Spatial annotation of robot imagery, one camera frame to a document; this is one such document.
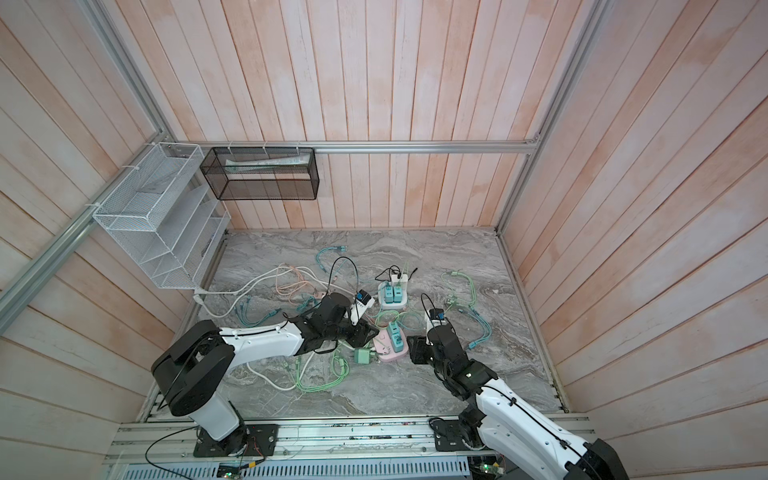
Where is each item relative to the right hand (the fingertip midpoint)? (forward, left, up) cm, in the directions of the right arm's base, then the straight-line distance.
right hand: (413, 337), depth 84 cm
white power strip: (+14, +6, +1) cm, 15 cm away
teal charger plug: (-1, +5, +1) cm, 5 cm away
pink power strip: (-2, +8, -3) cm, 9 cm away
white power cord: (-11, +43, -6) cm, 45 cm away
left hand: (+2, +12, -1) cm, 12 cm away
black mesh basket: (+52, +53, +20) cm, 76 cm away
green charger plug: (-5, +15, -2) cm, 16 cm away
